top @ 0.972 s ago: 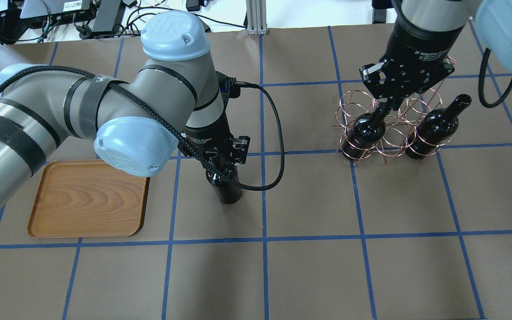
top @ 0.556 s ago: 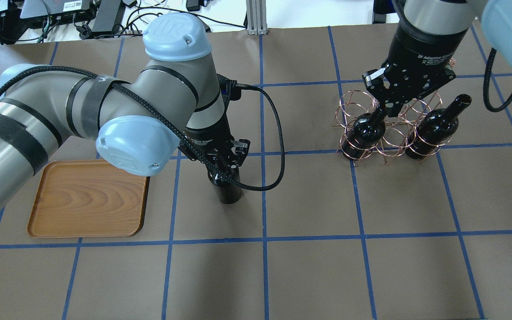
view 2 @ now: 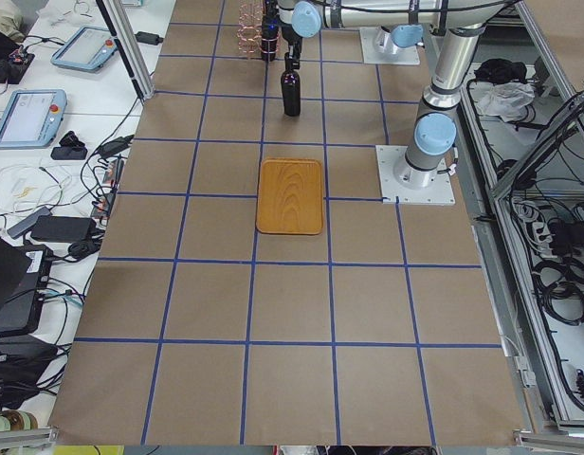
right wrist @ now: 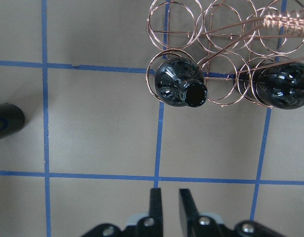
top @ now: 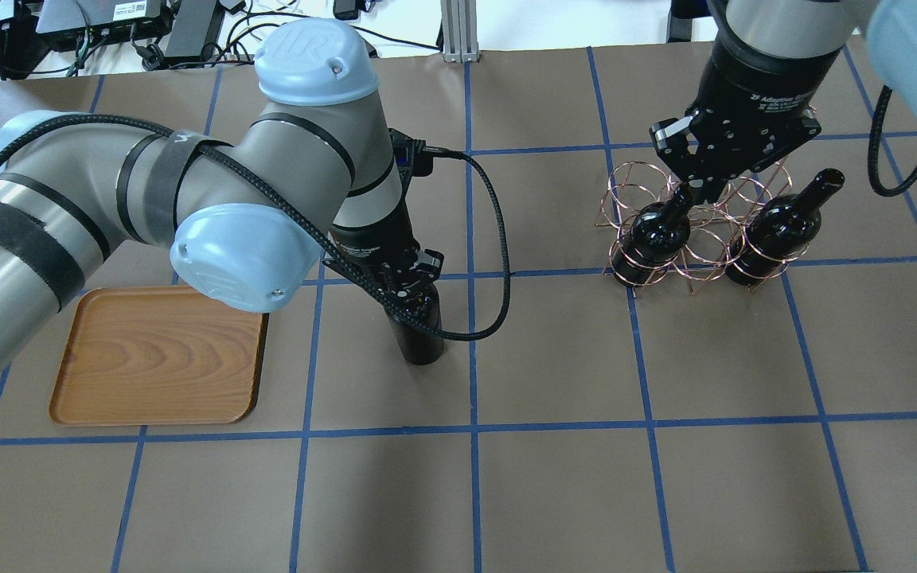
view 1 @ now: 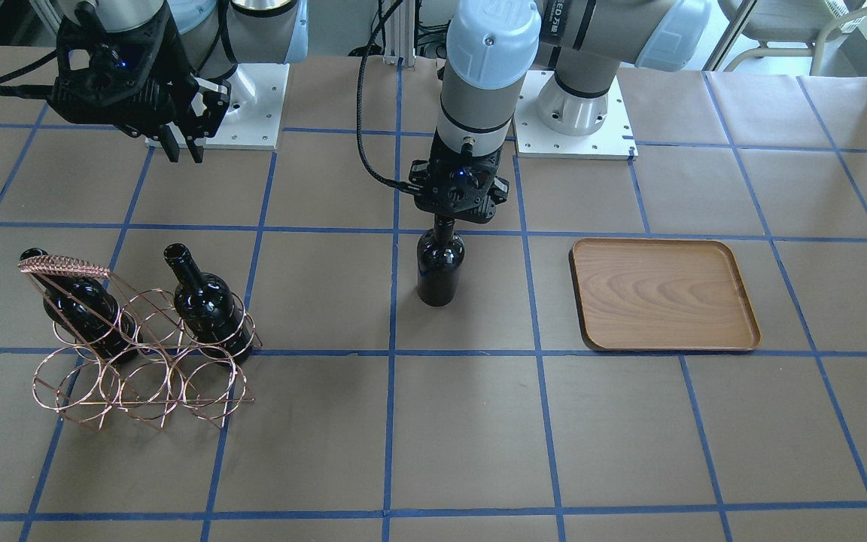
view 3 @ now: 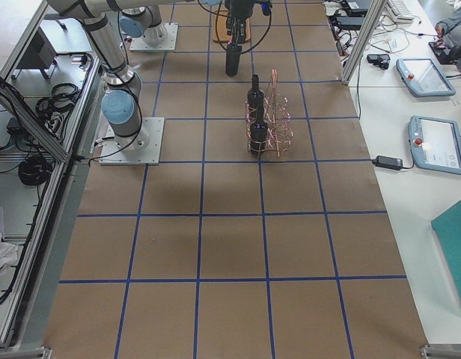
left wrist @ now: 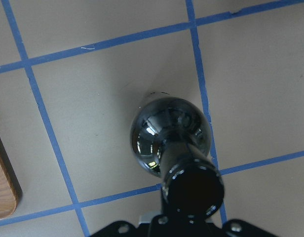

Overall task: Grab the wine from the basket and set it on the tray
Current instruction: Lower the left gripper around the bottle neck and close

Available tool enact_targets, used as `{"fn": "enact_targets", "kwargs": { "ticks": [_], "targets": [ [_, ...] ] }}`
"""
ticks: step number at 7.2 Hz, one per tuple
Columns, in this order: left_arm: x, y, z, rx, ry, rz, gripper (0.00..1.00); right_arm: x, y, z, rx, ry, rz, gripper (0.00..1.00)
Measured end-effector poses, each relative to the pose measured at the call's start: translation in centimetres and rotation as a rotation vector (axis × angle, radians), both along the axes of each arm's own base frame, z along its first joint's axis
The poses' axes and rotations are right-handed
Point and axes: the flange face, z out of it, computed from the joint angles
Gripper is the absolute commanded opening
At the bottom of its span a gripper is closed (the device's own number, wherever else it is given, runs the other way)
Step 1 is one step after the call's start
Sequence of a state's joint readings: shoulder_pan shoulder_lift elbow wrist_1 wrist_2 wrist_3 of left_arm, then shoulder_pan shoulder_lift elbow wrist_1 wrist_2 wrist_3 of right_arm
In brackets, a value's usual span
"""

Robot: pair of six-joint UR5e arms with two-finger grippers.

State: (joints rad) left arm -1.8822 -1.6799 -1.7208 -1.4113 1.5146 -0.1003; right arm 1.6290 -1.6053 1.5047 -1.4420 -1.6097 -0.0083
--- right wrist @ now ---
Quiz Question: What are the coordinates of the copper wire bottle basket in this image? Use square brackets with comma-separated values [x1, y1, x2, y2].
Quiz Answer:
[146, 0, 304, 108]

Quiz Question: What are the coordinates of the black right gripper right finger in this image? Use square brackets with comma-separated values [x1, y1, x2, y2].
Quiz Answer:
[179, 189, 280, 237]

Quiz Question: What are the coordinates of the dark wine bottle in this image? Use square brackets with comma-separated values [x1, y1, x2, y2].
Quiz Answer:
[238, 62, 304, 110]
[0, 104, 25, 139]
[154, 57, 208, 108]

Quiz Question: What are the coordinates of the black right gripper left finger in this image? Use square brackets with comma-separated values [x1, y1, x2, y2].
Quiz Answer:
[83, 188, 163, 237]

